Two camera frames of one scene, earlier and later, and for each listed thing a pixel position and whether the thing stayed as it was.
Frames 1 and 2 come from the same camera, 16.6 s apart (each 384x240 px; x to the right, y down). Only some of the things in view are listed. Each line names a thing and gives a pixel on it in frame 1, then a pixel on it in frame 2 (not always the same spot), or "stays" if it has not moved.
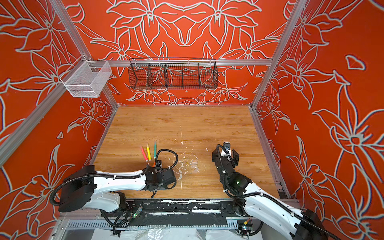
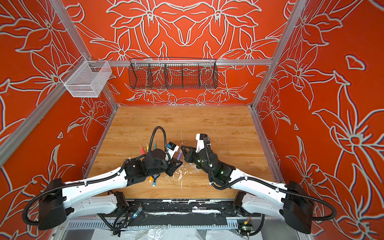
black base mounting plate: x=144 y=213 stays
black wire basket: x=168 y=73 stays
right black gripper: x=236 y=159 → x=190 y=154
